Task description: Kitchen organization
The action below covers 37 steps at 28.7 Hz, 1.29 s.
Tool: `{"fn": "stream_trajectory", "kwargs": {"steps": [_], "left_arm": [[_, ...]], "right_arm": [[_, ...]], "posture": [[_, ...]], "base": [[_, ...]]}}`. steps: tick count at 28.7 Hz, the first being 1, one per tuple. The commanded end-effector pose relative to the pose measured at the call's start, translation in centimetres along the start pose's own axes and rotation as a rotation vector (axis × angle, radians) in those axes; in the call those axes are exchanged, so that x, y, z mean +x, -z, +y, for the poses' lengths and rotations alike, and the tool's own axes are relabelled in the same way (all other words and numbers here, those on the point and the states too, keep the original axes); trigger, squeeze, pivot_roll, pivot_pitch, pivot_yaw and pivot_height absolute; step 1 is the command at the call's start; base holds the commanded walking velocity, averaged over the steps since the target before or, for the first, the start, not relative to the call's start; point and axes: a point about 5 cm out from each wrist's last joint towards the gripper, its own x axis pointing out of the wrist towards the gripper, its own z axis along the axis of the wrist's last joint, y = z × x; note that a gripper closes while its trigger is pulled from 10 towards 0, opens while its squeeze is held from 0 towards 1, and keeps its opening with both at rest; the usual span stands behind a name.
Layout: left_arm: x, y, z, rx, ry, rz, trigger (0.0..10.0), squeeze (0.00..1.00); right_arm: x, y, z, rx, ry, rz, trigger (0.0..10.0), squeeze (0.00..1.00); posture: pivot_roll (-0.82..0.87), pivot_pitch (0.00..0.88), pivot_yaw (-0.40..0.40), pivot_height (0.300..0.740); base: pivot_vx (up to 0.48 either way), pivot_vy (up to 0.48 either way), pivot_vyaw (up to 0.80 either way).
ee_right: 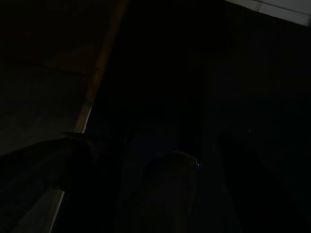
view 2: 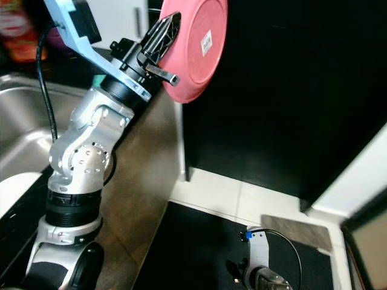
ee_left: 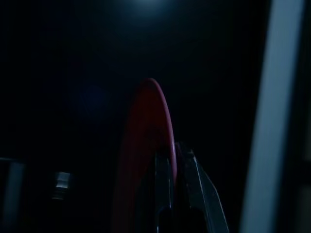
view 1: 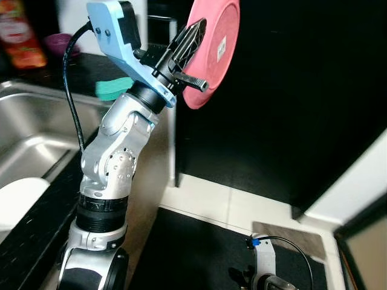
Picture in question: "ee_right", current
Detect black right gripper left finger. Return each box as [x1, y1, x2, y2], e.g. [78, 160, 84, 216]
[60, 135, 127, 233]

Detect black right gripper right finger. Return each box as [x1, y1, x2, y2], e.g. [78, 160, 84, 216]
[194, 140, 242, 233]

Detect grey kitchen cabinet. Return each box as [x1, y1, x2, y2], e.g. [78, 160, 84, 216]
[0, 0, 128, 156]

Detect black floor mat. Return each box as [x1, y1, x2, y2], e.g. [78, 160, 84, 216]
[85, 0, 311, 233]

